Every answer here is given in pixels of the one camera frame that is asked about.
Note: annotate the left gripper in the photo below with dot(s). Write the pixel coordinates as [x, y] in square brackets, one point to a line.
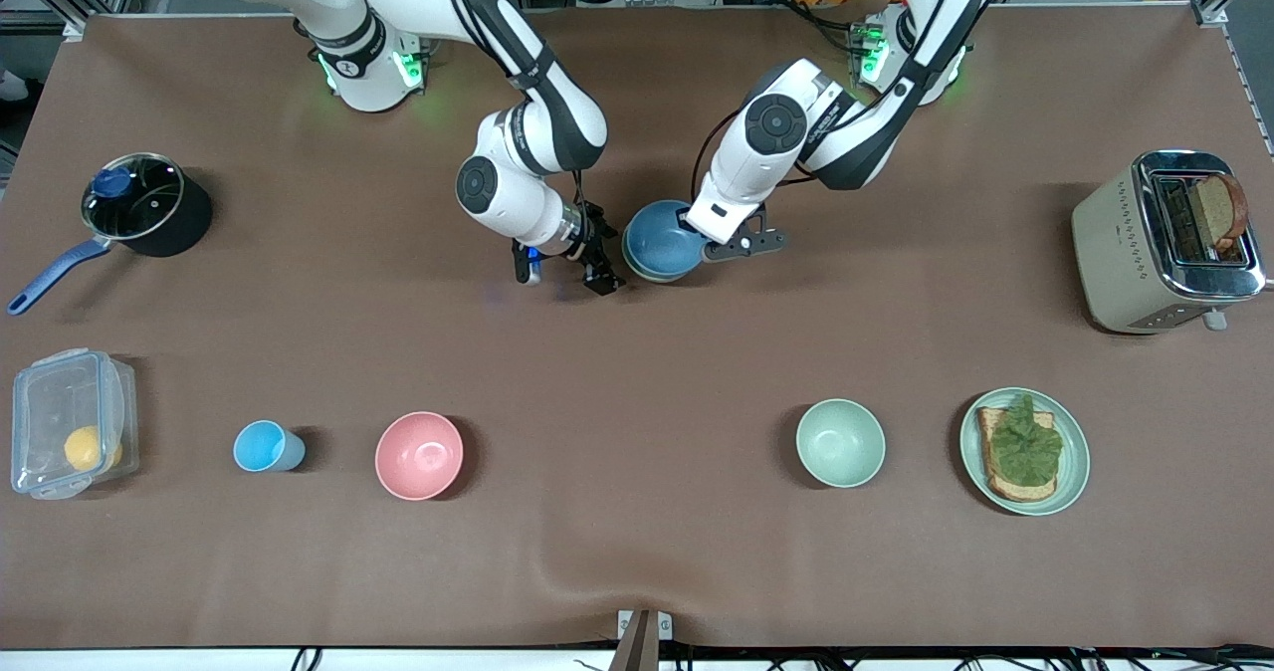
[682, 214]

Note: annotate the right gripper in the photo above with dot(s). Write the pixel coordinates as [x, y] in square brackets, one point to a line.
[591, 243]

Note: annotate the blue bowl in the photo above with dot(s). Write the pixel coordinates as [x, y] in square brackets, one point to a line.
[657, 238]

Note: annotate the light green bowl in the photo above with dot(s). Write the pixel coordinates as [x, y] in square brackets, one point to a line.
[840, 442]
[662, 280]

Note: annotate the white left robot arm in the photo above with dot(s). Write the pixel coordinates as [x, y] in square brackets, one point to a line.
[776, 128]

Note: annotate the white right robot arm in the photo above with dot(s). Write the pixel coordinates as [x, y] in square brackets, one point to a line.
[537, 123]

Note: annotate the pink bowl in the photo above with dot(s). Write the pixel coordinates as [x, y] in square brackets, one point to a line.
[419, 456]

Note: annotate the brown table cloth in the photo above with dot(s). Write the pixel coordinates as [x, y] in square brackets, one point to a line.
[637, 402]

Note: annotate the toast slice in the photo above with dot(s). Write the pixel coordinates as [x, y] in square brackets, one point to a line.
[995, 432]

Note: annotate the green lettuce leaf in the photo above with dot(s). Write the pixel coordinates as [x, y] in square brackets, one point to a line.
[1025, 447]

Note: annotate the blue plastic cup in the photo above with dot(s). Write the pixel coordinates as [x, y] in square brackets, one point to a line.
[261, 447]

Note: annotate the beige and chrome toaster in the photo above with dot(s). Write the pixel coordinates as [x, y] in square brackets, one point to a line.
[1115, 253]

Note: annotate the light green plate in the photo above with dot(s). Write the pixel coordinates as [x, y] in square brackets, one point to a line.
[1075, 472]

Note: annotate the glass lid with blue knob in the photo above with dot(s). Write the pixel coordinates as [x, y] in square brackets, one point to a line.
[139, 203]

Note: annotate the brown bread slice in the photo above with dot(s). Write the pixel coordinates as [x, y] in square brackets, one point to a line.
[1219, 208]

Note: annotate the yellow lemon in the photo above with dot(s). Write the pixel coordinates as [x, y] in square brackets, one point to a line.
[85, 449]

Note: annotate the clear plastic lidded container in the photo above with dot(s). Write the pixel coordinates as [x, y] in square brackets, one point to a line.
[50, 402]

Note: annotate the metal table bracket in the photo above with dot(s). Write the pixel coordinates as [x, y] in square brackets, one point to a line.
[642, 636]

